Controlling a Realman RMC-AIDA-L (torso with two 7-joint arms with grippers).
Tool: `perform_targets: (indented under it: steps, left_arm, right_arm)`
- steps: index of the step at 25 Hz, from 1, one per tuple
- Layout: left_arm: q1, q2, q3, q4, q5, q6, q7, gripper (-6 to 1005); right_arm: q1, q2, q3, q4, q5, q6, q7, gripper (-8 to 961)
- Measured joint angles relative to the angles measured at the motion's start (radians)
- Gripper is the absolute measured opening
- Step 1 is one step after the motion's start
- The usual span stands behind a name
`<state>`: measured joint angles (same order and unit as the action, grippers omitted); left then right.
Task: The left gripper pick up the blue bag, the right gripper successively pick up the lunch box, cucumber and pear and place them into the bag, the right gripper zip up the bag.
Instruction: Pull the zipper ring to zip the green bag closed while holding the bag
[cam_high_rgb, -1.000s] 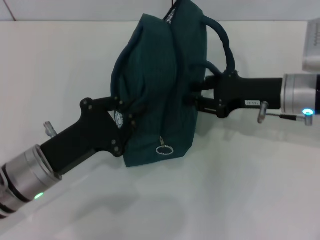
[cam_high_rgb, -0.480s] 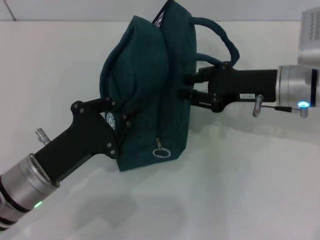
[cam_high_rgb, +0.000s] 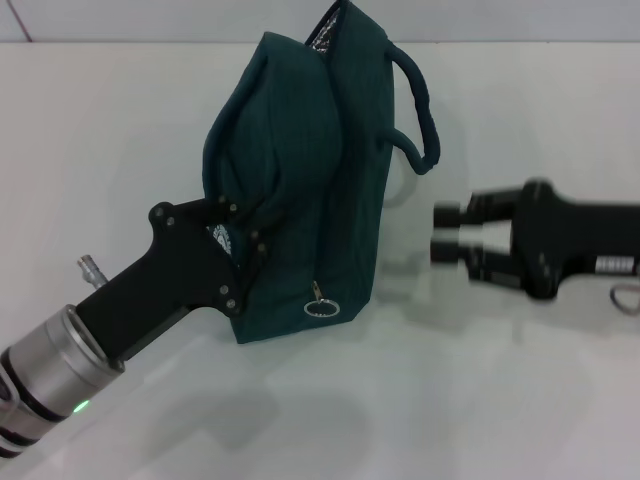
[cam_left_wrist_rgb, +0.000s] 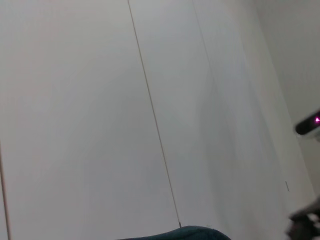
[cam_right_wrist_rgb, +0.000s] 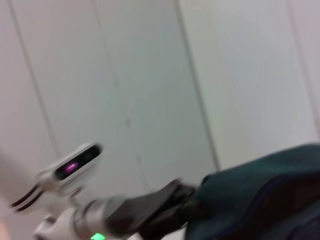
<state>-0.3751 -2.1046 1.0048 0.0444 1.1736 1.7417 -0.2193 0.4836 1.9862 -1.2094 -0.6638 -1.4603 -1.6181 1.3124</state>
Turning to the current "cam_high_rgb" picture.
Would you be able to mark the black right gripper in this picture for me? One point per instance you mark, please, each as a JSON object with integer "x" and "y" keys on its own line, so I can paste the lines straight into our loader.
{"x": 570, "y": 240}

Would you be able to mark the dark teal fabric bag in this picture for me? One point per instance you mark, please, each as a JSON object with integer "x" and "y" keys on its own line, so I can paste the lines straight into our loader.
{"x": 310, "y": 175}

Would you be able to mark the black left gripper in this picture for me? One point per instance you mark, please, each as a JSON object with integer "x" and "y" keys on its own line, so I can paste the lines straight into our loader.
{"x": 170, "y": 280}

